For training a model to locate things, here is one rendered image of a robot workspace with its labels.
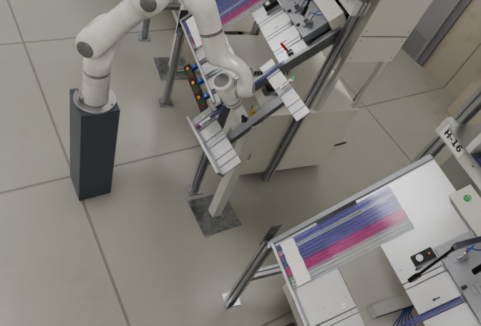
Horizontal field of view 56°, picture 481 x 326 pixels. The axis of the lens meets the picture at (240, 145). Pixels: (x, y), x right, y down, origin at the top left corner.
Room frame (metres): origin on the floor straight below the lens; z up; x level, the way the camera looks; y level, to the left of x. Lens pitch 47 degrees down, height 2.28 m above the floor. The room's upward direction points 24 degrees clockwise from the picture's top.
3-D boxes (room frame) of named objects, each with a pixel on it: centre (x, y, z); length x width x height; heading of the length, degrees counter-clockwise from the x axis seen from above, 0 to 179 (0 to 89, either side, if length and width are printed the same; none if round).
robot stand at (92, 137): (1.38, 0.71, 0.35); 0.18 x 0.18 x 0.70; 47
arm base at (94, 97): (1.38, 0.71, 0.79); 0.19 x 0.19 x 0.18
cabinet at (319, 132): (2.30, -0.10, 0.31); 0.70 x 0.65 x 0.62; 38
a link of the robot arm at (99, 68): (1.41, 0.71, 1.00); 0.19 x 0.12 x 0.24; 0
